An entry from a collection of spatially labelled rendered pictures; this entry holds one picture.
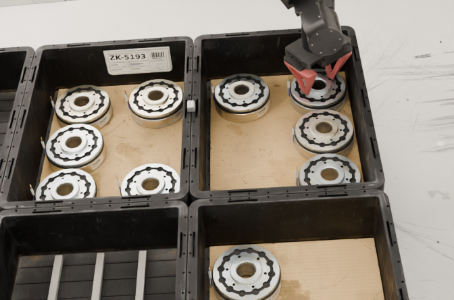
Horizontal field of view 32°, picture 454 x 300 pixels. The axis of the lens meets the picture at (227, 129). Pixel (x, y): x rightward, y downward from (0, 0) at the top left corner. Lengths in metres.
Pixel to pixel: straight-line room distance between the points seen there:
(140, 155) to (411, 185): 0.51
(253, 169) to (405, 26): 0.66
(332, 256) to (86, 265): 0.39
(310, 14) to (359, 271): 0.41
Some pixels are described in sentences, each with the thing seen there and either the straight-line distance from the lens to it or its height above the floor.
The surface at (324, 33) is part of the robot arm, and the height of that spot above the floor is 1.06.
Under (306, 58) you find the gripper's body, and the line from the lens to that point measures 1.38.
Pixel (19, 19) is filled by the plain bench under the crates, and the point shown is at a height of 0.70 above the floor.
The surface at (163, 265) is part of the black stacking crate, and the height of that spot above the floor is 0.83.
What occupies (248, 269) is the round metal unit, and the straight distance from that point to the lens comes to 1.23.
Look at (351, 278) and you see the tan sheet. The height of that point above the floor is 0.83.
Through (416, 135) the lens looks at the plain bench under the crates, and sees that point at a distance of 1.62.
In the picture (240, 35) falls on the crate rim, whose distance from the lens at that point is 1.48.
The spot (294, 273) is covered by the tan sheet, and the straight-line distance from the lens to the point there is 1.24.
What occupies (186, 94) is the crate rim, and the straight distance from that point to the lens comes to 1.37.
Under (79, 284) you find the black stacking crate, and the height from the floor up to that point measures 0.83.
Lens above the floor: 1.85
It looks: 45 degrees down
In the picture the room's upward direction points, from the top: 6 degrees counter-clockwise
